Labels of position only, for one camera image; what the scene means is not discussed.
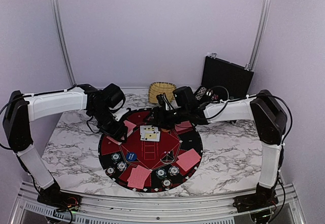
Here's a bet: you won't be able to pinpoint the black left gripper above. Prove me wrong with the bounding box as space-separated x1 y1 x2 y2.
90 106 128 143

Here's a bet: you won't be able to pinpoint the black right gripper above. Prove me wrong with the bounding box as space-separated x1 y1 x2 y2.
143 107 189 130

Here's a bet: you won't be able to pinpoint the dealt red card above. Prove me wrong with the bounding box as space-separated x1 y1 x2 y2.
176 153 201 171
127 169 147 189
175 121 192 132
176 149 201 171
129 165 152 184

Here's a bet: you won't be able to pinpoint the red playing card deck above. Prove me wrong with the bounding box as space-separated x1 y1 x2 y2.
105 120 137 145

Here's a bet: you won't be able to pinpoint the ace of clubs card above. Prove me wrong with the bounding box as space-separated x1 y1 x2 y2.
140 131 160 142

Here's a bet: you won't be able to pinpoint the green blue chip stack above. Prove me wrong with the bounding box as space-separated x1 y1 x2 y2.
156 168 167 179
111 153 121 165

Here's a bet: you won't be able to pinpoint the blue small blind button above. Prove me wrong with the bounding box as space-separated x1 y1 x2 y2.
125 152 137 162

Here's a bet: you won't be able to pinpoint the clear round dealer button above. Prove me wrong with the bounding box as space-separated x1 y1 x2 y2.
160 151 175 165

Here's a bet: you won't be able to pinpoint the red black chip stack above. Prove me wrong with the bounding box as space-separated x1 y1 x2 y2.
105 167 115 176
161 178 173 188

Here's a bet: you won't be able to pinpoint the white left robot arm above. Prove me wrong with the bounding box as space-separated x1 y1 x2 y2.
1 84 128 206

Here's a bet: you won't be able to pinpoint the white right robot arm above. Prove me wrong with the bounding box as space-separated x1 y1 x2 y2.
144 86 288 208

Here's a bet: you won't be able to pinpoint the woven bamboo tray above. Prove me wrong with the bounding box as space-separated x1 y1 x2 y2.
148 82 177 104

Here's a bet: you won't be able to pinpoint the blue white chips in case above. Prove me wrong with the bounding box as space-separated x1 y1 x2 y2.
194 86 207 101

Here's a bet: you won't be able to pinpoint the round red black poker mat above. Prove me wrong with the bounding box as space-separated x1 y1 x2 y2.
99 108 203 193

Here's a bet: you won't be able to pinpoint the red dice in case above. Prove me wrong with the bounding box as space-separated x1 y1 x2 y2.
212 94 219 101

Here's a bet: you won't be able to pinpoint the black poker chip case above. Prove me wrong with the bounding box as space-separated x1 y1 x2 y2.
200 56 254 102

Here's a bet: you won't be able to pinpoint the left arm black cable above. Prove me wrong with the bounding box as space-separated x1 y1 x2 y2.
0 83 78 150

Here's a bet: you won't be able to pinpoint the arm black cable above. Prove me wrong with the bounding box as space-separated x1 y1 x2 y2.
162 85 293 143
0 83 78 150

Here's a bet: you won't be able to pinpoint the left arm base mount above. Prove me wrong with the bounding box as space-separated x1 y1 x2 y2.
37 193 82 222

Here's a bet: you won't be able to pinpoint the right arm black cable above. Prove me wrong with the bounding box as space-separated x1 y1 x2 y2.
162 85 293 143

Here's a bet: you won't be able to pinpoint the aluminium front rail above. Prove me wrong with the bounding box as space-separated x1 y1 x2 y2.
9 182 306 223

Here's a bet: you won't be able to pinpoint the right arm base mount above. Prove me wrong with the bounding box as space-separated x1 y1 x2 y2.
233 194 279 223

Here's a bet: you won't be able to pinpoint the left aluminium frame post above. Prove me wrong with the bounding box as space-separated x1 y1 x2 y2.
51 0 76 85

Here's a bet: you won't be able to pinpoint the aluminium frame post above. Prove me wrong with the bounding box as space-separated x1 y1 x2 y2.
51 0 76 85
246 0 271 71

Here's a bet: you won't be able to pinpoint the right aluminium frame post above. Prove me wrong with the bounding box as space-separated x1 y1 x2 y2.
246 0 271 71

